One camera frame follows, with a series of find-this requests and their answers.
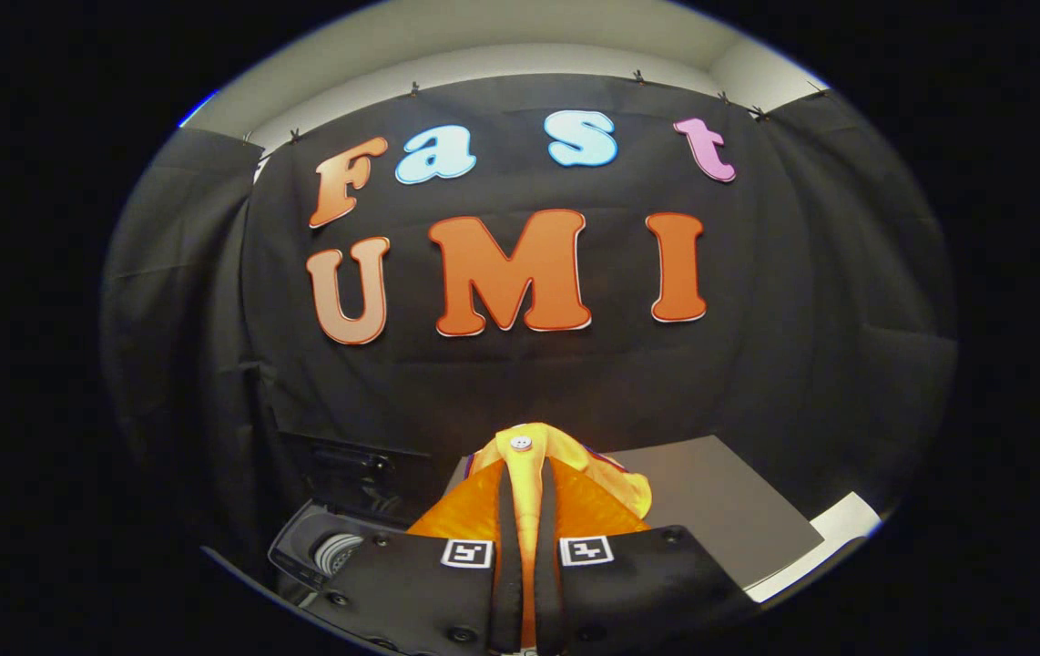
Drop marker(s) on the yellow polo shirt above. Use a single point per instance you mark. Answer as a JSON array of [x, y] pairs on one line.
[[565, 442]]

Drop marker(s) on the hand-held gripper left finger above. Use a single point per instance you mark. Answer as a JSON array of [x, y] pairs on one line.
[[507, 565]]

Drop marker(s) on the white panel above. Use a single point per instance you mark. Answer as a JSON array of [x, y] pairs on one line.
[[839, 528]]

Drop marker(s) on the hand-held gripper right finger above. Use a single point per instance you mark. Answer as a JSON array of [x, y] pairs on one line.
[[549, 565]]

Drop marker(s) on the black backdrop cloth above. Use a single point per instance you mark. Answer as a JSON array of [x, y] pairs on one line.
[[711, 364]]

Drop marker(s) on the grey washing machine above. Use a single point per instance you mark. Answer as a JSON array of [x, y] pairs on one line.
[[301, 547]]

